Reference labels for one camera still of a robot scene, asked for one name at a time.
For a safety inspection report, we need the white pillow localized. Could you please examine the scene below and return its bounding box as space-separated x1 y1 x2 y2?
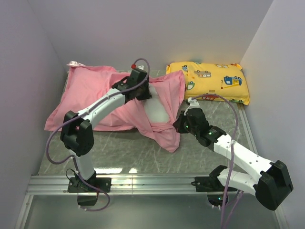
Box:
143 83 169 124

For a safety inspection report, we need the pink rose satin pillowcase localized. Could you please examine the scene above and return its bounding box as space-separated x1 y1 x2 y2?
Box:
44 62 185 153

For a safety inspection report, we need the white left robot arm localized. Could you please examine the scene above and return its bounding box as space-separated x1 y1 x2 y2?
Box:
60 67 152 192

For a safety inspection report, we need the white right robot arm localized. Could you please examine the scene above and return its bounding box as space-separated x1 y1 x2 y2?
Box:
173 108 294 210

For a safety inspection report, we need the yellow cartoon vehicle pillow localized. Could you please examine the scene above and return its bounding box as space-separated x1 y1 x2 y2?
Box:
166 62 250 105

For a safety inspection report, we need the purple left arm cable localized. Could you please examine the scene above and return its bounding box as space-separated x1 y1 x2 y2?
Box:
46 58 151 212

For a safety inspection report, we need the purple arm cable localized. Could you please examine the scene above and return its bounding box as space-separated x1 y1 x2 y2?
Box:
190 94 245 229
46 58 151 212

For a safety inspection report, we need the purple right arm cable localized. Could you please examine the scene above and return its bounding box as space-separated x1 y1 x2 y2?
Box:
190 94 245 229

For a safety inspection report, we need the aluminium mounting rail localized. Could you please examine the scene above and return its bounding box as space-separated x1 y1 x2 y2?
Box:
26 175 239 196

